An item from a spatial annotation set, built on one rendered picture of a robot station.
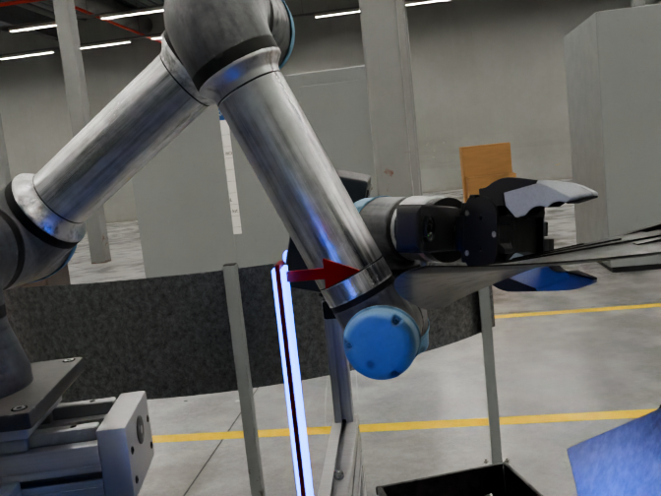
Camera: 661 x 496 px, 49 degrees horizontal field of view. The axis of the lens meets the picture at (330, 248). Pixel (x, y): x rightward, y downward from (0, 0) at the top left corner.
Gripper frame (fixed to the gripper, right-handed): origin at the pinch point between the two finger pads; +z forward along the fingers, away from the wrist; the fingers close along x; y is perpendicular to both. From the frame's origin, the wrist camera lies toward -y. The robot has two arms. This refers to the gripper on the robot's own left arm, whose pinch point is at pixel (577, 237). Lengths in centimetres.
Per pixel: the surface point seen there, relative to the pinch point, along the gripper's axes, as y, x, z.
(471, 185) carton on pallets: 543, -16, -589
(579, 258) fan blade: -10.7, 0.6, 8.8
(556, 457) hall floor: 173, 100, -149
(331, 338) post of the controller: 8, 18, -52
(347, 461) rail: 2, 32, -39
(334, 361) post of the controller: 8, 21, -52
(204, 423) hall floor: 85, 110, -298
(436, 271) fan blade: -19.7, 1.2, 4.6
